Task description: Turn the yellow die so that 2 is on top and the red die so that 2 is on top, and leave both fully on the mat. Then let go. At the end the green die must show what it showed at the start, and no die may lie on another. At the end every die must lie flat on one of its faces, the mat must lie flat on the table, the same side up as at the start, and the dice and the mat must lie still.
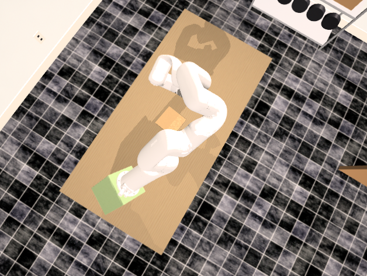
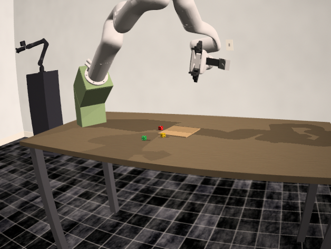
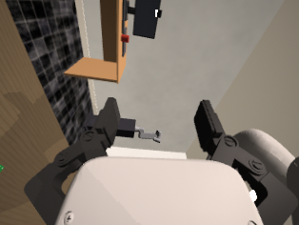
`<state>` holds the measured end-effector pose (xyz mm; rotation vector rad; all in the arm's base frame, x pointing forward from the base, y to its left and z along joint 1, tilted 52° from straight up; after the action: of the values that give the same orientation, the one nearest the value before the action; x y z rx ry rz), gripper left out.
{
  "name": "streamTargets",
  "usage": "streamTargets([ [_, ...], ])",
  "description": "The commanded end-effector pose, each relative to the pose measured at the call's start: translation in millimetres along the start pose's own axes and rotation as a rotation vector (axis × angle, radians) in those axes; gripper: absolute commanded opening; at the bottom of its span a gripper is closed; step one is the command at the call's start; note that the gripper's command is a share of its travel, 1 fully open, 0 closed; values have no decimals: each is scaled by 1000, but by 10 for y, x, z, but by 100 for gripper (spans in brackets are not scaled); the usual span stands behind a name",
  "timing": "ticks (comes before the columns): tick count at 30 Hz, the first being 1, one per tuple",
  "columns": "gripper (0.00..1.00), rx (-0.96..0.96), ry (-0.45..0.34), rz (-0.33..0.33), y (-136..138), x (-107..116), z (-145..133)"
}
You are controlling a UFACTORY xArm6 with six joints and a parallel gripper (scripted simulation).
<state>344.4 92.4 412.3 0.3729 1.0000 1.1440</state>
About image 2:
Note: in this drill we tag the tan mat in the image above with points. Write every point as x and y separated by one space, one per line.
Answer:
179 131

